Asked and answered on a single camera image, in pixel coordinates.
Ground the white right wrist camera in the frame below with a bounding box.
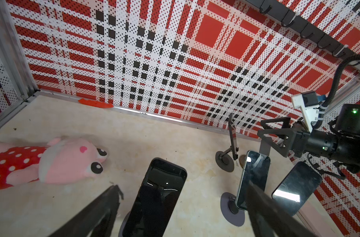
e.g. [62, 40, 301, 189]
[291, 91, 326, 132]

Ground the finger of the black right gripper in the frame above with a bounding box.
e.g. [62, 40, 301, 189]
[261, 117, 291, 129]
[258, 128, 294, 158]

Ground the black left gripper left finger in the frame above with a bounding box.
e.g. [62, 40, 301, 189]
[51, 185, 124, 237]

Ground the black phone near left arm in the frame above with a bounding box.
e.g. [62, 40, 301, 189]
[122, 158, 187, 237]

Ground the dark phone at back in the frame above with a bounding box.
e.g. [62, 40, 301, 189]
[235, 150, 271, 210]

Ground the pink plush toy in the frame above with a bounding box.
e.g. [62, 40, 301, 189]
[0, 138, 108, 190]

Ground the grey stand base corner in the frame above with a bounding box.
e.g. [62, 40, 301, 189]
[220, 192, 245, 227]

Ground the wooden base phone stand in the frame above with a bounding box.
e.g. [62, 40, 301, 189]
[238, 140, 271, 169]

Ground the grey stand far left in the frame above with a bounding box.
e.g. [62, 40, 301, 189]
[215, 113, 239, 172]

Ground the black hook rail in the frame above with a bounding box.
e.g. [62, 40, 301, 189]
[245, 1, 360, 60]

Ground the black smartphone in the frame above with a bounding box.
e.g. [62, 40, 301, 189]
[271, 162, 322, 216]

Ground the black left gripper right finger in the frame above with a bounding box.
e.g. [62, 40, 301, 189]
[246, 182, 315, 237]

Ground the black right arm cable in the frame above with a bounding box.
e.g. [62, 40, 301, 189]
[311, 54, 360, 130]

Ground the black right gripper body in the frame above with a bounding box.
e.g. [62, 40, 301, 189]
[291, 124, 346, 162]

